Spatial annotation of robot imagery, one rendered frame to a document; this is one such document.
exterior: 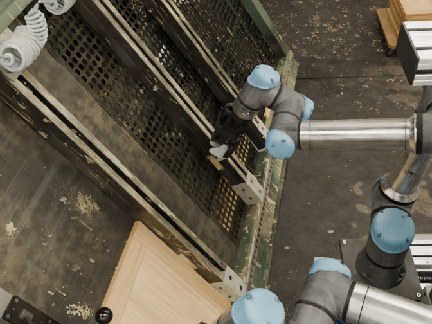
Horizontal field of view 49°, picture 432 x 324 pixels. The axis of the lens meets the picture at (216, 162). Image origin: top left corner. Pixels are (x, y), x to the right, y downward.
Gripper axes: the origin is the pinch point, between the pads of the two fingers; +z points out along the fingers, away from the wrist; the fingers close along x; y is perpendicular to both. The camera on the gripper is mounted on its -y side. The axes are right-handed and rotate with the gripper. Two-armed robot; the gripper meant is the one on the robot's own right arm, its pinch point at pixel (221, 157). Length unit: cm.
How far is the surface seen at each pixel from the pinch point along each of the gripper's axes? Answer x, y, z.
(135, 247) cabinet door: 31.3, 19.0, 12.9
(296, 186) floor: -99, -94, 99
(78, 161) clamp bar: 21.2, 40.7, -3.1
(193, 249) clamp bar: 24.5, 1.1, 16.5
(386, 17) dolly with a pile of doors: -284, -169, 45
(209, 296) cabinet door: 30.2, -10.9, 31.0
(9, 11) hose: 25, 61, -42
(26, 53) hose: 24, 57, -34
